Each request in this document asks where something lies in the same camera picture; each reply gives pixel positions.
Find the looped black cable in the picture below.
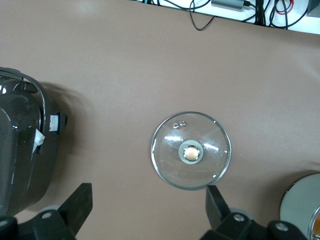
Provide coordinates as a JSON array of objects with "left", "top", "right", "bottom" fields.
[{"left": 188, "top": 0, "right": 216, "bottom": 32}]

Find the dark grey rice cooker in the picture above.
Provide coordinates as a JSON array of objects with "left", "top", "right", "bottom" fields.
[{"left": 0, "top": 66, "right": 69, "bottom": 217}]

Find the stainless steel cooking pot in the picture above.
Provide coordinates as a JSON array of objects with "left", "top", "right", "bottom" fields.
[{"left": 279, "top": 173, "right": 320, "bottom": 240}]

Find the long black cable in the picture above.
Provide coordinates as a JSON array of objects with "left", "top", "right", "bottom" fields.
[{"left": 268, "top": 0, "right": 311, "bottom": 31}]

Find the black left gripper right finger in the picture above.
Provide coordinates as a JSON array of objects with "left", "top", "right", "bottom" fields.
[{"left": 199, "top": 184, "right": 309, "bottom": 240}]

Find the grey usb hub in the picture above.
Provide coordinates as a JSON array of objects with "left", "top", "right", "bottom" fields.
[{"left": 210, "top": 0, "right": 251, "bottom": 13}]

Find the red cable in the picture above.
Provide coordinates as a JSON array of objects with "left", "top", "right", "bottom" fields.
[{"left": 274, "top": 0, "right": 295, "bottom": 16}]

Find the black cable bundle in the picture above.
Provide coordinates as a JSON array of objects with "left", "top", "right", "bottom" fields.
[{"left": 254, "top": 0, "right": 267, "bottom": 26}]

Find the round glass pot lid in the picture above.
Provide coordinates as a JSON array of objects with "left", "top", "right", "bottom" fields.
[{"left": 150, "top": 111, "right": 232, "bottom": 191}]

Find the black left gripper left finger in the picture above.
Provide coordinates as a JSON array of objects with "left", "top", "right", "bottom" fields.
[{"left": 0, "top": 182, "right": 94, "bottom": 240}]

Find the brown table mat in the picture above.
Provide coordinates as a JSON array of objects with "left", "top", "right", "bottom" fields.
[{"left": 0, "top": 0, "right": 320, "bottom": 240}]

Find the dark grey box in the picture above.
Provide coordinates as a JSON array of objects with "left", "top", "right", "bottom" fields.
[{"left": 306, "top": 0, "right": 320, "bottom": 17}]

